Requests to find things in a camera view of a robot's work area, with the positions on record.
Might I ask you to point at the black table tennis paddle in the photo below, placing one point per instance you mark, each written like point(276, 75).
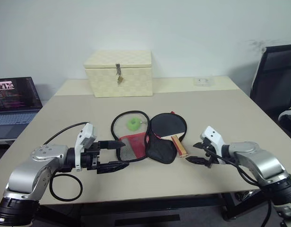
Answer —
point(170, 131)

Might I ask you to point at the open laptop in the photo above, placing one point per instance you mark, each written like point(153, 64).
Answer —
point(13, 104)

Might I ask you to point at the black table frame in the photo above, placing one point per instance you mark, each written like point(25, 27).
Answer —
point(140, 212)

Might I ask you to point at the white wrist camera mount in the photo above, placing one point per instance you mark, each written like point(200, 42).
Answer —
point(215, 139)
point(85, 139)

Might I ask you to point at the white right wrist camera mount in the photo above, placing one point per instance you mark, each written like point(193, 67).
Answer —
point(215, 139)

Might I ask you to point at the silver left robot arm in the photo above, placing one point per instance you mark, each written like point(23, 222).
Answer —
point(39, 165)

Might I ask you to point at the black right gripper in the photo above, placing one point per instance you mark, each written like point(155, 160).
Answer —
point(210, 151)

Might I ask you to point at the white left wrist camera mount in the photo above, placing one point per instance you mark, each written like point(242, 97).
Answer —
point(85, 139)

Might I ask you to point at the black mesh paddle case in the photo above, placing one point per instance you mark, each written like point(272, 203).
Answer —
point(140, 142)

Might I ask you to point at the black mesh office chair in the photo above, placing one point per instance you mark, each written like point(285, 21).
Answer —
point(273, 85)

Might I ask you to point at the cream woven storage box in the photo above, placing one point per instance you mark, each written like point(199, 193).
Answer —
point(119, 75)

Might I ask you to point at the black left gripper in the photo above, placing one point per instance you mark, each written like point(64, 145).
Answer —
point(91, 157)

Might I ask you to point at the green zipper pull tag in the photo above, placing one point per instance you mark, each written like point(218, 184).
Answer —
point(133, 123)

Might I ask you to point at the brass padlock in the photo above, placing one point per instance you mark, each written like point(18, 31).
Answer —
point(120, 79)

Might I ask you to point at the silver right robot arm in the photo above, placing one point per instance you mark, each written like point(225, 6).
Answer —
point(261, 170)

